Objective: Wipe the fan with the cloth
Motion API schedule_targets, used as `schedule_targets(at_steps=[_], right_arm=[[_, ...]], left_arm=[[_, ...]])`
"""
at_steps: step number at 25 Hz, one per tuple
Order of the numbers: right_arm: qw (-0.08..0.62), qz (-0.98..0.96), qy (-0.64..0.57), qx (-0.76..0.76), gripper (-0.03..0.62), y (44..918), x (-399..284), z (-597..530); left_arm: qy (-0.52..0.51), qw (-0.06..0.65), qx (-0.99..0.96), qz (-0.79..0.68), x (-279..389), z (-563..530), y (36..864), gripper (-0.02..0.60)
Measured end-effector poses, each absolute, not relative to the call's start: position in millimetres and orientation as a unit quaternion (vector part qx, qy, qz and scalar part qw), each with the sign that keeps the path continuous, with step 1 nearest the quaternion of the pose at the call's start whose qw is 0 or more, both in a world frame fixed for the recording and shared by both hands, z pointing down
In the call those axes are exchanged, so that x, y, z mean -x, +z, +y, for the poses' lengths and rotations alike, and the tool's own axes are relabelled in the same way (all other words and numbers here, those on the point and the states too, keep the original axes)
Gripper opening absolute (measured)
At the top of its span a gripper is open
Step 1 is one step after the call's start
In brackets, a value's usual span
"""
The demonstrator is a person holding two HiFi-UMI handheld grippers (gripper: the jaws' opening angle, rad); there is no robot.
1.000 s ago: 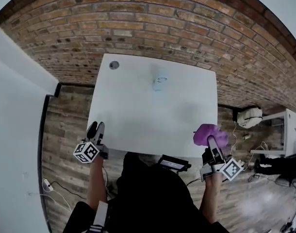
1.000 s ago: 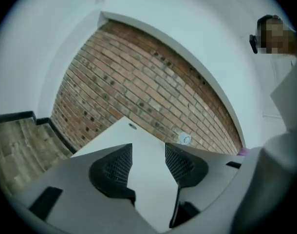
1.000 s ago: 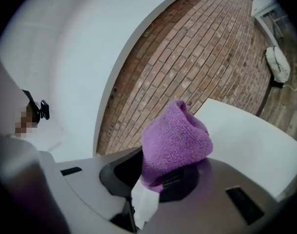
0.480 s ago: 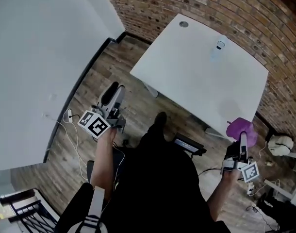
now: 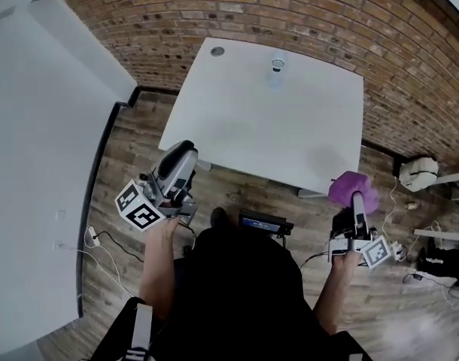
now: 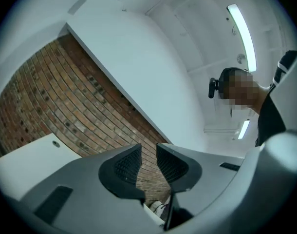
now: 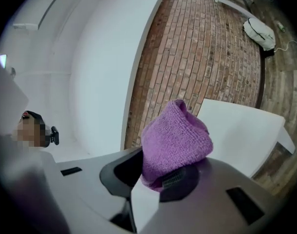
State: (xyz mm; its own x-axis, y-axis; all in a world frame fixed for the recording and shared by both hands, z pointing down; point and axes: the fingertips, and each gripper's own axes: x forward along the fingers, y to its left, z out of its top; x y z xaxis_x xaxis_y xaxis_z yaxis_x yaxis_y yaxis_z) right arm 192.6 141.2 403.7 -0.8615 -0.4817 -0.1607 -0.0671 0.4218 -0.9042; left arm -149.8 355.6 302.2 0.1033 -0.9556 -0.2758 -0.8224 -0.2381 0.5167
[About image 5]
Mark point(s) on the purple wiping cloth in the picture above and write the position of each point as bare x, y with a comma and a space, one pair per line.
344, 188

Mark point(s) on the small drink can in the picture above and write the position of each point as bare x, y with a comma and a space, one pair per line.
412, 204

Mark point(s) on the person's left forearm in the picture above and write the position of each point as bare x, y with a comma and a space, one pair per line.
158, 269

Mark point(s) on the person's black shirt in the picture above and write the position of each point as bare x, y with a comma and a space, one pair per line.
233, 295

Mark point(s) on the black device with blue screen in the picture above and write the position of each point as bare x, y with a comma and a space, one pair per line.
263, 222

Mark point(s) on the white backpack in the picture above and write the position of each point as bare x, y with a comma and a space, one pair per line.
417, 173

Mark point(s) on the white wall outlet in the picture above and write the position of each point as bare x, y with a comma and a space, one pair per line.
59, 245
60, 215

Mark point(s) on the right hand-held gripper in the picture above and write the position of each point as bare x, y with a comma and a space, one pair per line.
376, 252

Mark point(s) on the white charger plug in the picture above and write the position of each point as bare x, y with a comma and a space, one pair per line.
93, 236

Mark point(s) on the white side table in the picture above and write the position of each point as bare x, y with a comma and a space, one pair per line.
455, 205

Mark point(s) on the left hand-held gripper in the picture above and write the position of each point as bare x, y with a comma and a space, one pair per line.
139, 211

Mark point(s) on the black metal frame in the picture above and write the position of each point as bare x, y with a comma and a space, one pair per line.
98, 186

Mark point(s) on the person's right forearm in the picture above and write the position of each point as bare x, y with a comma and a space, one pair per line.
336, 292

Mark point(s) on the person's black shoe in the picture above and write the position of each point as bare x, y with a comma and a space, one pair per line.
219, 217

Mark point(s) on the black bag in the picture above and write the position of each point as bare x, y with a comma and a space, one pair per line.
444, 261

